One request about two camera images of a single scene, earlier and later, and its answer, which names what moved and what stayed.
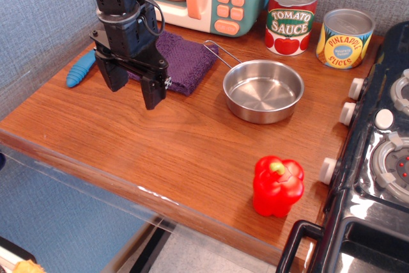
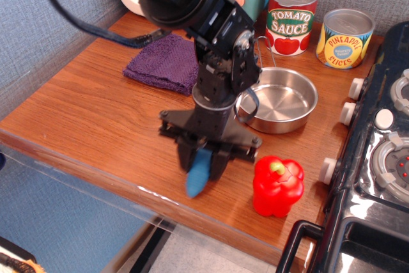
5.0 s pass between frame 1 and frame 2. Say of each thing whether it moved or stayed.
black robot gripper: moved
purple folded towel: stayed
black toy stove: stayed
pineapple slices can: stayed
